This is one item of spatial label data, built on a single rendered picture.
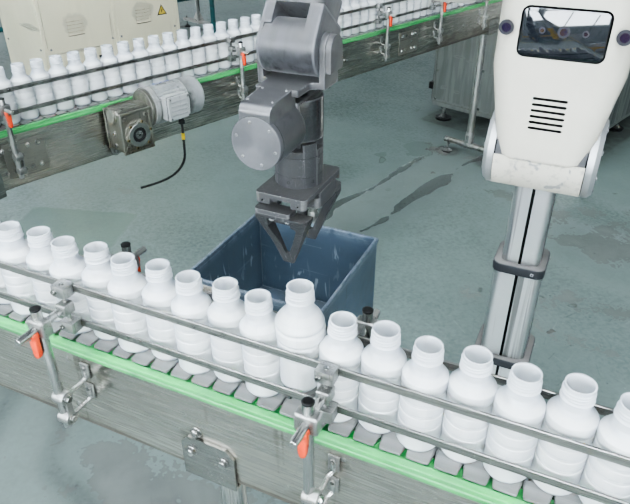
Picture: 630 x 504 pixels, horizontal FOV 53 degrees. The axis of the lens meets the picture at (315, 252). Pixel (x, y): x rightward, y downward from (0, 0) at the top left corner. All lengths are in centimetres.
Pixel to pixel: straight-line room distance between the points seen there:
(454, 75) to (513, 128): 357
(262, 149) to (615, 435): 50
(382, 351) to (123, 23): 428
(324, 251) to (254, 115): 90
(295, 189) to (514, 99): 61
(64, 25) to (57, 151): 258
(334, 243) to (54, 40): 346
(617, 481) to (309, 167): 50
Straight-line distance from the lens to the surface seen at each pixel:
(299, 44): 67
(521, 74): 123
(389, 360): 83
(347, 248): 148
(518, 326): 151
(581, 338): 285
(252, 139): 65
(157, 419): 110
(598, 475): 85
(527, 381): 82
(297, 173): 72
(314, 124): 71
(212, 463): 108
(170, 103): 217
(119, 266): 98
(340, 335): 82
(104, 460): 229
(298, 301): 82
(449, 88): 486
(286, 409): 94
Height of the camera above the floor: 167
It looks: 32 degrees down
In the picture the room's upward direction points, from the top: straight up
